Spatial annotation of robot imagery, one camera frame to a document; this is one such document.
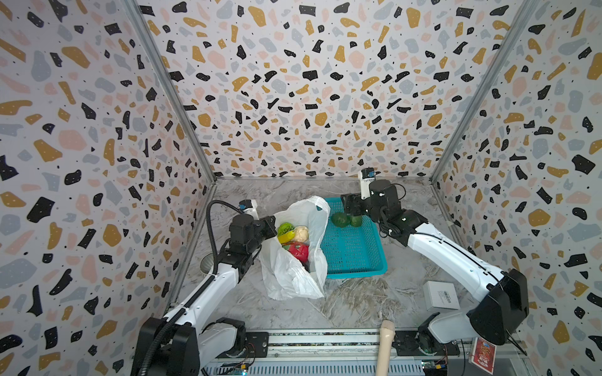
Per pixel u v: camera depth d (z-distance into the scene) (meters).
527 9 0.71
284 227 0.95
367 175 0.68
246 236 0.63
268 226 0.72
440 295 0.80
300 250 0.85
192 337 0.42
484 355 0.72
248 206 0.72
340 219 1.00
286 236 0.90
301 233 0.92
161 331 0.39
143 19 0.72
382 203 0.58
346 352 0.73
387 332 0.74
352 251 0.97
